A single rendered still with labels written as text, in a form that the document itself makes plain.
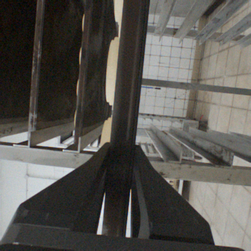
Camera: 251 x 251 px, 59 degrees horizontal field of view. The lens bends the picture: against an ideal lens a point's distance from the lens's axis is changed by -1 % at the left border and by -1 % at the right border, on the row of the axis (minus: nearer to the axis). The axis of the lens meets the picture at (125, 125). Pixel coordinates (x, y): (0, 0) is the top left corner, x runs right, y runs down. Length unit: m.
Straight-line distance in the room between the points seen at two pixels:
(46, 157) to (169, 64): 3.19
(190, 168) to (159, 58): 3.14
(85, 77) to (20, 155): 0.18
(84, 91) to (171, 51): 3.16
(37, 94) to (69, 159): 0.14
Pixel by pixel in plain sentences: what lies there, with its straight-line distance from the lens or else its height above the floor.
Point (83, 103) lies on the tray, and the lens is 0.42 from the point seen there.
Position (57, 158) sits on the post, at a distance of 0.42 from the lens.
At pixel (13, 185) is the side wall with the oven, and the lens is 4.28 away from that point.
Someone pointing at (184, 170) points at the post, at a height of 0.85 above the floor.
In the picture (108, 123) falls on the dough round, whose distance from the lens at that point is 0.16.
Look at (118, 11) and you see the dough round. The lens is 0.17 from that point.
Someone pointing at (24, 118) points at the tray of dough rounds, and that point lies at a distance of 0.62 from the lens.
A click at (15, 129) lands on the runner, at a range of 0.58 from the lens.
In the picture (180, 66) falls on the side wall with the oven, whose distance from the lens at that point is 3.54.
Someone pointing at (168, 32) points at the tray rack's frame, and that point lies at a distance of 1.06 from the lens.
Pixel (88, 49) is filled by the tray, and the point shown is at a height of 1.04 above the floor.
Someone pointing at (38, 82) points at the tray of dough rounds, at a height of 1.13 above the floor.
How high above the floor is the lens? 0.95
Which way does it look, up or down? 1 degrees up
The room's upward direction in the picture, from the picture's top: 84 degrees counter-clockwise
